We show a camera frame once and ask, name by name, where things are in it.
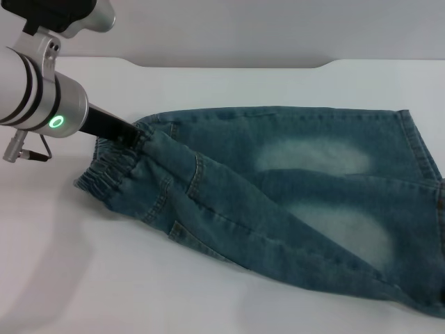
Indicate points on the blue washed denim shorts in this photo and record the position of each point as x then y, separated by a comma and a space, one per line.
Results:
278, 208

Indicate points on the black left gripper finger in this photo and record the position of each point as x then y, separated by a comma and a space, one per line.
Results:
133, 137

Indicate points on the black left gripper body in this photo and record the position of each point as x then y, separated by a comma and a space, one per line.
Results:
106, 125

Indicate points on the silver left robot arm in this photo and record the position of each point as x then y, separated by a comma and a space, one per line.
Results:
41, 101

